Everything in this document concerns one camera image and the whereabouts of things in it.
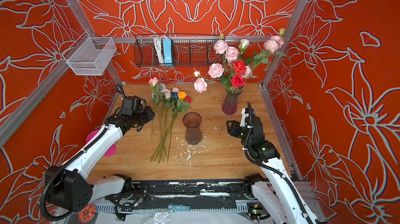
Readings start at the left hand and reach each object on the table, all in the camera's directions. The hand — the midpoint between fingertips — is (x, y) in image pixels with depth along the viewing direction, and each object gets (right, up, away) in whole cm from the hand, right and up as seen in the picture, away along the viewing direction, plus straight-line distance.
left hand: (155, 111), depth 82 cm
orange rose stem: (+12, +2, +21) cm, 24 cm away
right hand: (+38, -5, -6) cm, 39 cm away
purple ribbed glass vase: (+44, +3, +19) cm, 48 cm away
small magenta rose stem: (+17, +6, +23) cm, 29 cm away
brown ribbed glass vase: (+20, -5, -1) cm, 20 cm away
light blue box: (+5, +35, +8) cm, 36 cm away
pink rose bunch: (0, +7, +22) cm, 23 cm away
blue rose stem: (+7, +10, +25) cm, 27 cm away
